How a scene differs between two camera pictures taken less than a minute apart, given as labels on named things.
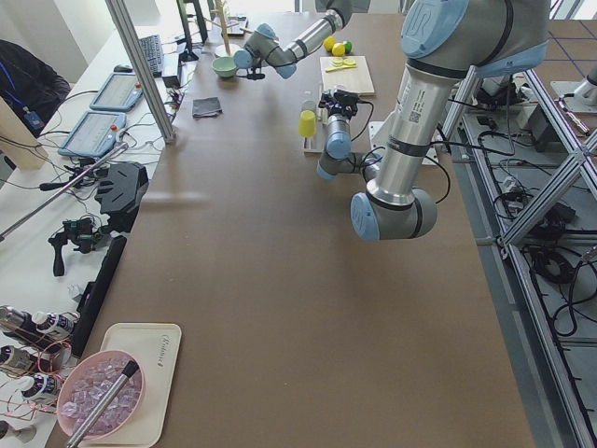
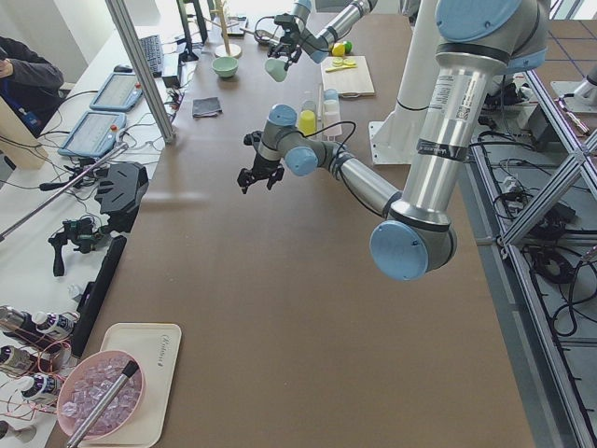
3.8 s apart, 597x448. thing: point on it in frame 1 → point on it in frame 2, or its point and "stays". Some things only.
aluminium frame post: x=144 y=71 stays
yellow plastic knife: x=340 y=67 stays
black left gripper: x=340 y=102 → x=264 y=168
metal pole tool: x=130 y=369 stays
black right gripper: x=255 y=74 → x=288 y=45
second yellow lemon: x=338 y=49 stays
